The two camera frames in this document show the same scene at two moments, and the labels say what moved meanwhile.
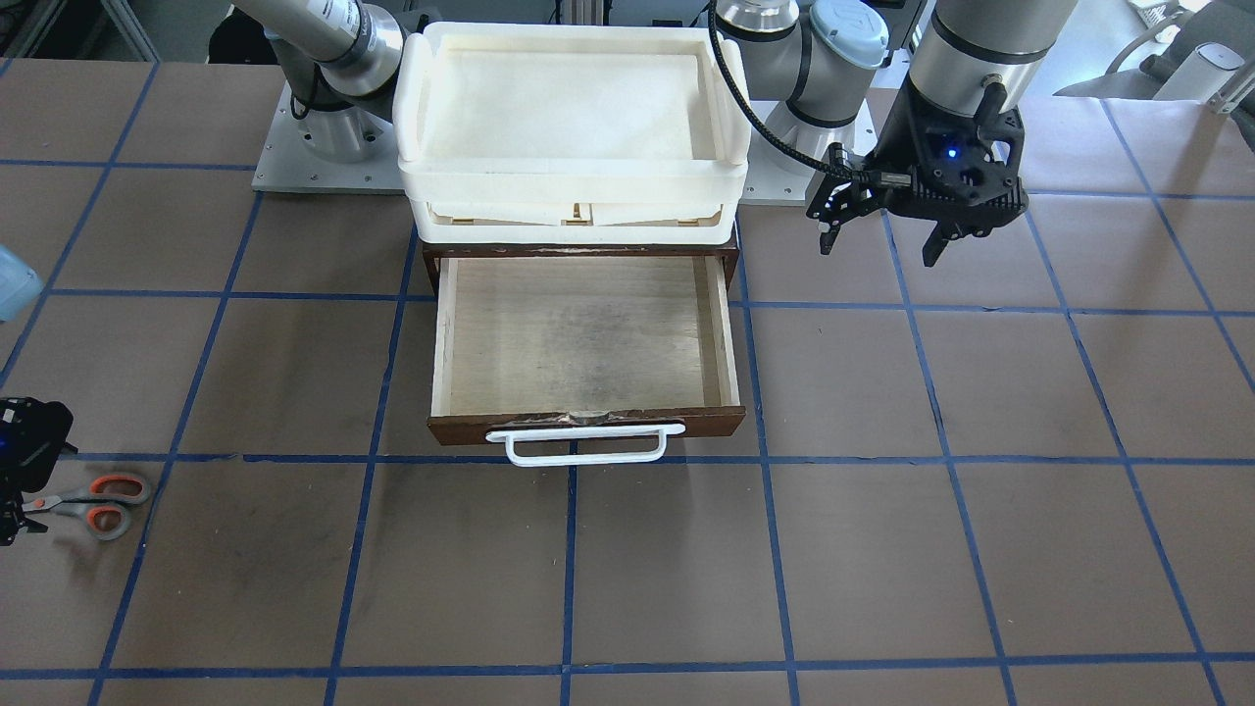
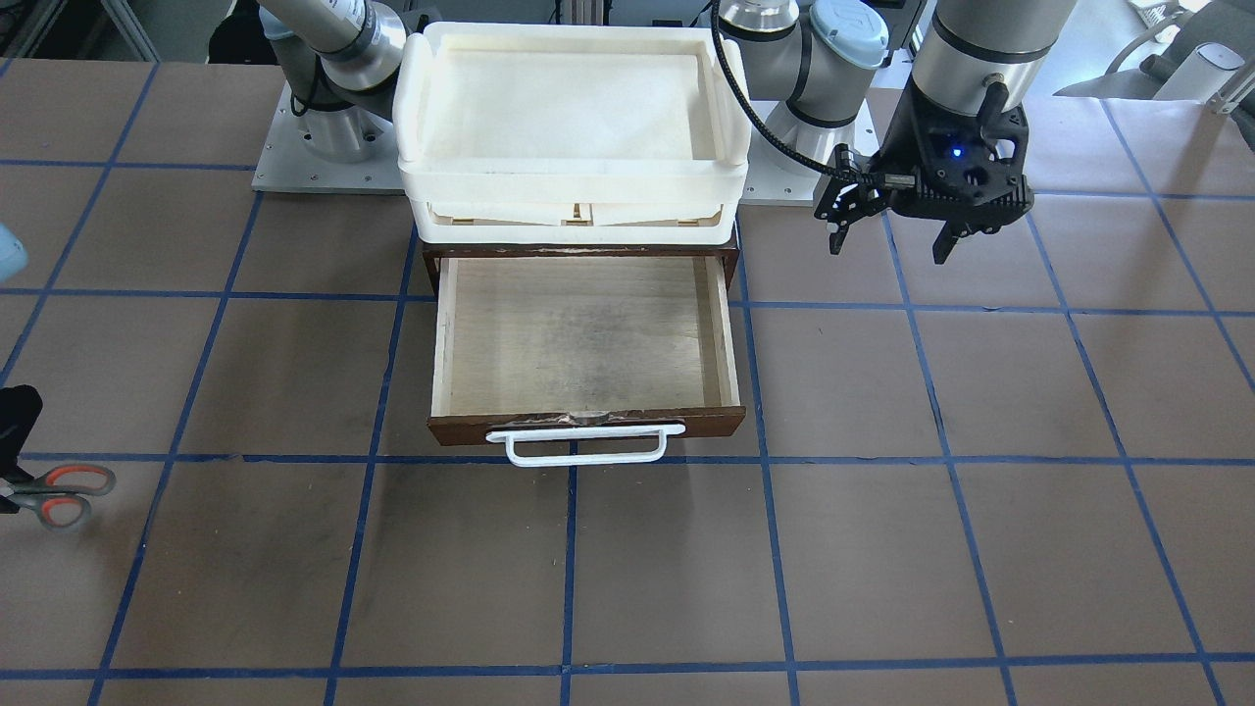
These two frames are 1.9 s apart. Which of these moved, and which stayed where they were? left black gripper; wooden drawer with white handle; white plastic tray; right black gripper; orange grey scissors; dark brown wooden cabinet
Moved: orange grey scissors; right black gripper
Stayed: dark brown wooden cabinet; left black gripper; white plastic tray; wooden drawer with white handle
